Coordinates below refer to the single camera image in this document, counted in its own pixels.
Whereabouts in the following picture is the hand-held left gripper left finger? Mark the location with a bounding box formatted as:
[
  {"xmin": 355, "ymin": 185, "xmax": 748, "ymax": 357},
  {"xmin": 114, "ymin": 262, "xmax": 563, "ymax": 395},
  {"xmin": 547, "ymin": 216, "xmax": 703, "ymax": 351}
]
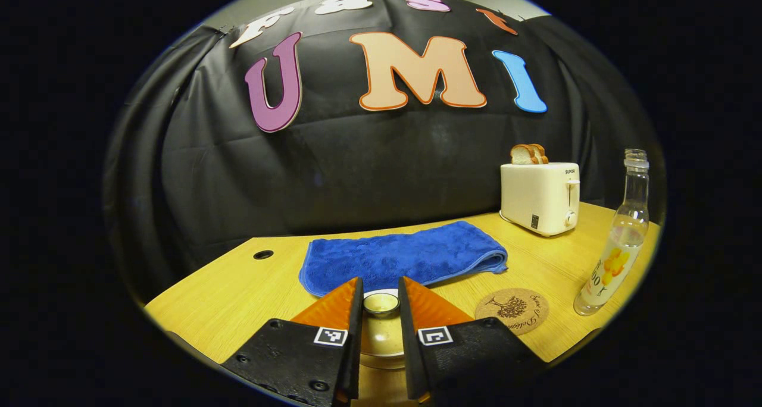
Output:
[{"xmin": 220, "ymin": 277, "xmax": 364, "ymax": 407}]

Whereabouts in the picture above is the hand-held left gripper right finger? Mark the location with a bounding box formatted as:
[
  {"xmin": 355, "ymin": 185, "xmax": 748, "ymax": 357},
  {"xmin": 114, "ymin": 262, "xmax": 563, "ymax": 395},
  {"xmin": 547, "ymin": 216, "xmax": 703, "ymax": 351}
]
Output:
[{"xmin": 398, "ymin": 276, "xmax": 548, "ymax": 403}]

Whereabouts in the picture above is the black backdrop cloth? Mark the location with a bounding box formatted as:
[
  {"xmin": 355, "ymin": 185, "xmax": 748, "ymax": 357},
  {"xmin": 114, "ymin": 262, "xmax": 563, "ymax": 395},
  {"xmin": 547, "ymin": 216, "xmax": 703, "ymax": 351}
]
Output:
[{"xmin": 102, "ymin": 0, "xmax": 664, "ymax": 303}]

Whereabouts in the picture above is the beige ceramic saucer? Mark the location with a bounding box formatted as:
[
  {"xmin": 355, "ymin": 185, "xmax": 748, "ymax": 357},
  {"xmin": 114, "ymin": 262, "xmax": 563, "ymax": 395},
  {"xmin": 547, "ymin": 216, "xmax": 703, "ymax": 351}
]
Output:
[{"xmin": 359, "ymin": 357, "xmax": 407, "ymax": 371}]

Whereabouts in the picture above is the cream white toaster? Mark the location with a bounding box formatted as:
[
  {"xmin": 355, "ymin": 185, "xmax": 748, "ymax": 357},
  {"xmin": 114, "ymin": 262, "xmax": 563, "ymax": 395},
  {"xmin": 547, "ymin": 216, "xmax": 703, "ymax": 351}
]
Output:
[{"xmin": 499, "ymin": 162, "xmax": 581, "ymax": 237}]

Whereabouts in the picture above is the clear glass water bottle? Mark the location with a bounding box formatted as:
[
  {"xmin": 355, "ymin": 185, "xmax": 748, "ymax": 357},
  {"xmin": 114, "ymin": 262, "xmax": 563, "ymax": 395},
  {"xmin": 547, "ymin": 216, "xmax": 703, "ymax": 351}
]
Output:
[{"xmin": 573, "ymin": 149, "xmax": 651, "ymax": 317}]

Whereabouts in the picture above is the blue folded towel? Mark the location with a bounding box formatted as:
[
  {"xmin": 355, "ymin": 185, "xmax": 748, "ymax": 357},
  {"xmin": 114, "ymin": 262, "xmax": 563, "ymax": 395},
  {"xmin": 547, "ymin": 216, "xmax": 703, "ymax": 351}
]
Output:
[{"xmin": 299, "ymin": 220, "xmax": 508, "ymax": 298}]

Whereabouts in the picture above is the round cork coaster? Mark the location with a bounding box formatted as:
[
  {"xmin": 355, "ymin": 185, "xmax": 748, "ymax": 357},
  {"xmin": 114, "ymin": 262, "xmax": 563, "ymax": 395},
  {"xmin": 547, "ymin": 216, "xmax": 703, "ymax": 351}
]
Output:
[{"xmin": 474, "ymin": 288, "xmax": 549, "ymax": 336}]

